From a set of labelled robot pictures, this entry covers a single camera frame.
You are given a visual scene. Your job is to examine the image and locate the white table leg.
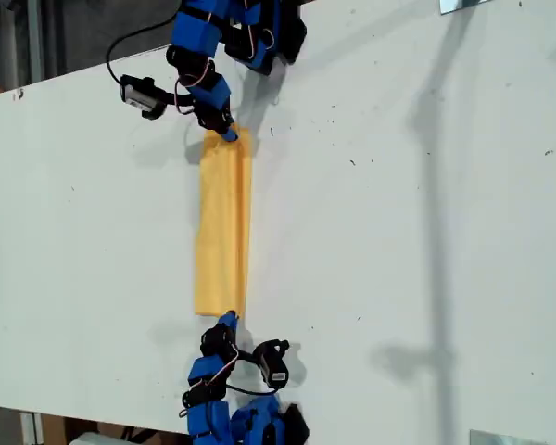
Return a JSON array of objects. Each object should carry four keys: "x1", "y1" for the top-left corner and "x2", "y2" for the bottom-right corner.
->
[{"x1": 20, "y1": 410, "x2": 45, "y2": 445}]

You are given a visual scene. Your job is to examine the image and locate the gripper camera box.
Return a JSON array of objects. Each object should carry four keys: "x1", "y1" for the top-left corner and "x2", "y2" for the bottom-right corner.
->
[
  {"x1": 119, "y1": 73, "x2": 168, "y2": 121},
  {"x1": 254, "y1": 340, "x2": 290, "y2": 389}
]

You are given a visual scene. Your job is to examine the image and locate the brown cardboard box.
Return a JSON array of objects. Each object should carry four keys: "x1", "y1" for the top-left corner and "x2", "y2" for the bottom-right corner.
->
[{"x1": 41, "y1": 413, "x2": 121, "y2": 445}]

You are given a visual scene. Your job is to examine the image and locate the yellow square microfiber towel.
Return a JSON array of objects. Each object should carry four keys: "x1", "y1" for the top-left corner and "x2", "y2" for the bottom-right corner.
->
[{"x1": 193, "y1": 127, "x2": 254, "y2": 320}]

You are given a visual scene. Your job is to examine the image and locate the camera black cable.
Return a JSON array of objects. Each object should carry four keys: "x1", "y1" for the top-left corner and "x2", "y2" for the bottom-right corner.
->
[
  {"x1": 224, "y1": 382, "x2": 279, "y2": 397},
  {"x1": 106, "y1": 4, "x2": 181, "y2": 87}
]

